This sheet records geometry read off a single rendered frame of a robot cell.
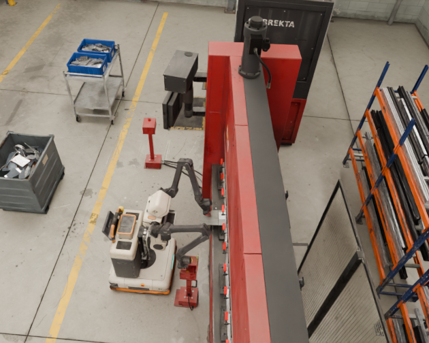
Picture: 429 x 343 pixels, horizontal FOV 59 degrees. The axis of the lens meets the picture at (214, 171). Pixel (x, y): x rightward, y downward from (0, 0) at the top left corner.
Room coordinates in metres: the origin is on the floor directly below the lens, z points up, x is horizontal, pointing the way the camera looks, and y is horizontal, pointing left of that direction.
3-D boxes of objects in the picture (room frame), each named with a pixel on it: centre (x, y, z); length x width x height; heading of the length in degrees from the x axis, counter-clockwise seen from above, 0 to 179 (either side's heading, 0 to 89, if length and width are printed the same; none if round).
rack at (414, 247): (3.07, -2.20, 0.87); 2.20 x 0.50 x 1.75; 179
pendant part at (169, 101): (3.42, 0.52, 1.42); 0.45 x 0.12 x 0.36; 171
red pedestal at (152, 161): (3.81, 0.91, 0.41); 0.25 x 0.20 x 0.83; 94
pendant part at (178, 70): (3.45, 0.43, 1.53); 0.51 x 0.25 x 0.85; 171
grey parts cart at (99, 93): (5.02, 1.99, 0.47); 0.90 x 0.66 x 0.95; 179
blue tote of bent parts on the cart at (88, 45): (5.27, 1.98, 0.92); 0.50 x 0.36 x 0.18; 89
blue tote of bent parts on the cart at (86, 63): (4.85, 2.00, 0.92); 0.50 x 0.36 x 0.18; 89
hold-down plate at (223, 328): (1.22, -0.18, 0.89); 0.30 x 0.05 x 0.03; 4
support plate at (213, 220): (2.22, -0.02, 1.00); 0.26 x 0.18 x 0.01; 94
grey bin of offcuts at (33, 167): (3.13, 2.40, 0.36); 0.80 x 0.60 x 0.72; 179
